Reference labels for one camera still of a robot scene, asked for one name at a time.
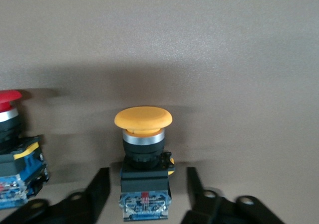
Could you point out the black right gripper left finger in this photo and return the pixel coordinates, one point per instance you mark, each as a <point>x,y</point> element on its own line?
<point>84,206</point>

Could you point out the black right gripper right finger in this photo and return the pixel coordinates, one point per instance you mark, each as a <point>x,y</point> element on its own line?
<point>207,209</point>

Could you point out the yellow mushroom push button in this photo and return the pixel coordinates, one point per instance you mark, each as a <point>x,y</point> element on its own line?
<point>143,159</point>

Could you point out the red mushroom push button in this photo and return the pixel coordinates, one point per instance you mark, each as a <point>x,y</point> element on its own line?
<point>17,164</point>

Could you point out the brown table cover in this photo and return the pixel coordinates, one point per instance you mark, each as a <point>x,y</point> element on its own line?
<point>174,47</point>

